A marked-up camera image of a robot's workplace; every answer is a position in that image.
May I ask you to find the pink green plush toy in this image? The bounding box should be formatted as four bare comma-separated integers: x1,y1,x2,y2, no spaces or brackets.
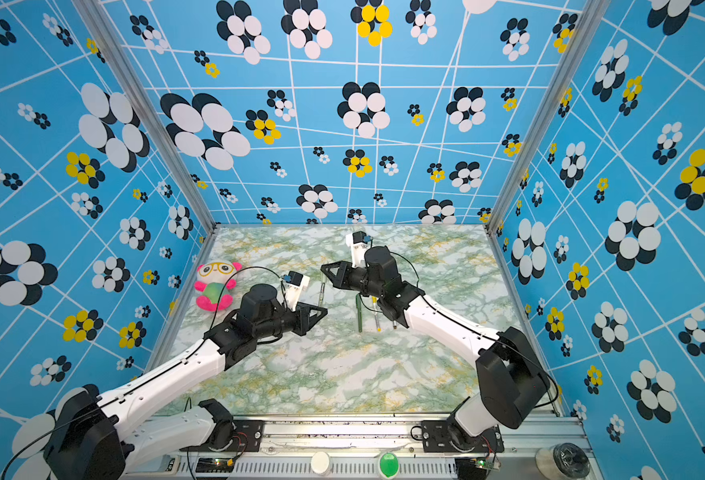
194,262,244,312

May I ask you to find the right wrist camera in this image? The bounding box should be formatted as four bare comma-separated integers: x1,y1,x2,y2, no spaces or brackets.
346,231,372,268

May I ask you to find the white push button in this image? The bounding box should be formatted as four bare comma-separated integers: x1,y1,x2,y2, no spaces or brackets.
310,451,332,476

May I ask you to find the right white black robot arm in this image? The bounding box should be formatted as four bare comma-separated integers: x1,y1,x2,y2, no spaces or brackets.
320,246,552,452

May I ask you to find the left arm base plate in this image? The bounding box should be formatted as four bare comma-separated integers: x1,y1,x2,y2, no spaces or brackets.
182,418,266,453

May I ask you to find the right aluminium corner post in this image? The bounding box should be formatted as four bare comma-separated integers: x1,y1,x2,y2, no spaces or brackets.
488,0,610,234

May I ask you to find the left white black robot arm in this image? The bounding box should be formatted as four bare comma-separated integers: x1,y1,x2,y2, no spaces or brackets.
42,284,328,479

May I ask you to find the aluminium front rail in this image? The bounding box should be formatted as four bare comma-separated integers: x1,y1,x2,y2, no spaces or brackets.
118,412,603,479

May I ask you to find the aluminium corner post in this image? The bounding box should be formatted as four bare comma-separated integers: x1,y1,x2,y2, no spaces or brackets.
74,1,216,236
488,0,610,234

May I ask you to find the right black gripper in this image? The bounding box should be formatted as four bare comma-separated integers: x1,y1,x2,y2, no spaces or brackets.
322,263,387,304

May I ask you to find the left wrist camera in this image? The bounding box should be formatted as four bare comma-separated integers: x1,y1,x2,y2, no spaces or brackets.
282,270,310,311

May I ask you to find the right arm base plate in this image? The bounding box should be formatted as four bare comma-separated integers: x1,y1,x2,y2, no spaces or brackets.
418,420,505,456

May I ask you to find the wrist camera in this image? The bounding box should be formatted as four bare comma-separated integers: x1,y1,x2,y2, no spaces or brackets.
282,270,310,311
346,231,372,268

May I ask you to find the green push button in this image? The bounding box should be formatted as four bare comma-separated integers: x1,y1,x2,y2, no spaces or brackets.
376,452,400,480

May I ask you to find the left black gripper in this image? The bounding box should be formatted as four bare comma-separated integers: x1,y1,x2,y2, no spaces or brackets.
255,300,328,341

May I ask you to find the left aluminium corner post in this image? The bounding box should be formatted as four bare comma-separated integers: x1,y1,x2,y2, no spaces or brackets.
74,1,216,236

